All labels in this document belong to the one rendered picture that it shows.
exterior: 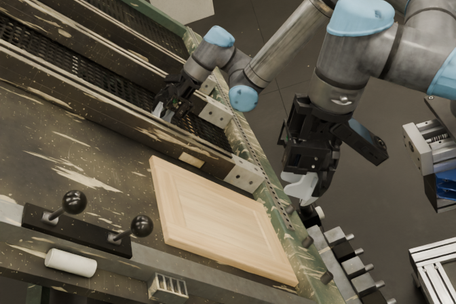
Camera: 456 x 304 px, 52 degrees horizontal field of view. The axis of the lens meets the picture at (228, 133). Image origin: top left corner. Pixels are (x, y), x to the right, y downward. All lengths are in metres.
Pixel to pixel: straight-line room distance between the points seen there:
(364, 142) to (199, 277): 0.44
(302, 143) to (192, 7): 4.43
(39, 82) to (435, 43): 0.91
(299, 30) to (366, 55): 0.53
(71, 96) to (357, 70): 0.80
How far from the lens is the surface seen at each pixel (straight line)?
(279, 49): 1.16
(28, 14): 1.59
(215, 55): 1.30
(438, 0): 0.74
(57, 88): 1.24
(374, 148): 0.74
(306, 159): 0.72
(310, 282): 1.27
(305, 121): 0.69
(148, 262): 0.92
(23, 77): 1.23
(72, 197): 0.74
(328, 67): 0.64
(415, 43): 0.64
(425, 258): 2.10
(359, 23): 0.61
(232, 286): 1.03
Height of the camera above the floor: 1.96
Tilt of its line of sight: 36 degrees down
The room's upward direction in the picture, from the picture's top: 22 degrees counter-clockwise
